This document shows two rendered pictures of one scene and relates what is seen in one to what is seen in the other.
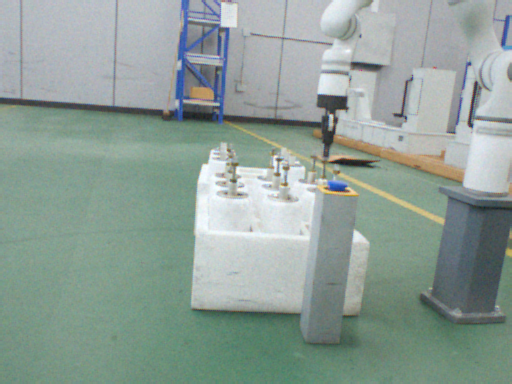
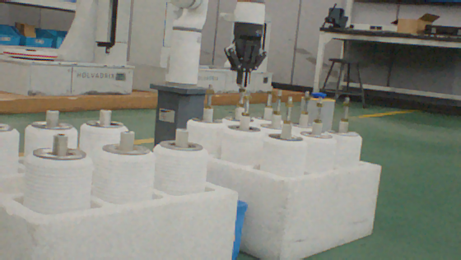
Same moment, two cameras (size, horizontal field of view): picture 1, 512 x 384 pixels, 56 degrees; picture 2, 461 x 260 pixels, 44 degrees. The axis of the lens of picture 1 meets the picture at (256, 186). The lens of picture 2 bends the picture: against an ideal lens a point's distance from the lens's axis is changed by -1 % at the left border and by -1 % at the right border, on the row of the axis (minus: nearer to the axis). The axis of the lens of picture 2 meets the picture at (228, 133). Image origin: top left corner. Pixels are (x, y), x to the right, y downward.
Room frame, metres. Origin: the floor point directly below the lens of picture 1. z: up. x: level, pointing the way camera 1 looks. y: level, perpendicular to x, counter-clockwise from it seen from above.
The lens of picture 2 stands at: (2.24, 0.91, 0.42)
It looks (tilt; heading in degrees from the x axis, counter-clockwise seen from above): 8 degrees down; 228
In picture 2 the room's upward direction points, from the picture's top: 6 degrees clockwise
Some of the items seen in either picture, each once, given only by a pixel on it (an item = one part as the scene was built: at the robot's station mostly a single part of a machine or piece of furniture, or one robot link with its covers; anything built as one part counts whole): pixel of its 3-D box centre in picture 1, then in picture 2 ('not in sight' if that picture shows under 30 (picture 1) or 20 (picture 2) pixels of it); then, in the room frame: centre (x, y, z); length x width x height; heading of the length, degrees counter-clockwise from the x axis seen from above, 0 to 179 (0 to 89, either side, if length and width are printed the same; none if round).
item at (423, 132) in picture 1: (392, 106); not in sight; (4.95, -1.29, 0.45); 1.61 x 0.57 x 0.74; 15
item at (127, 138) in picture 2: not in sight; (126, 141); (1.75, 0.13, 0.26); 0.02 x 0.02 x 0.03
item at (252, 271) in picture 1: (269, 247); (267, 191); (1.22, -0.05, 0.09); 0.39 x 0.39 x 0.18; 7
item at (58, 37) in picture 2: not in sight; (57, 39); (-0.72, -5.54, 0.36); 0.50 x 0.38 x 0.21; 104
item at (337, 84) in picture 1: (341, 83); (245, 11); (1.23, -0.19, 0.53); 0.11 x 0.09 x 0.06; 87
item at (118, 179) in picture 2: not in sight; (122, 205); (1.75, 0.13, 0.16); 0.10 x 0.10 x 0.18
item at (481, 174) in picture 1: (489, 157); (184, 58); (1.14, -0.54, 0.39); 0.09 x 0.09 x 0.17; 15
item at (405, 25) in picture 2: not in sight; (414, 25); (-3.11, -2.37, 0.87); 0.40 x 0.30 x 0.23; 91
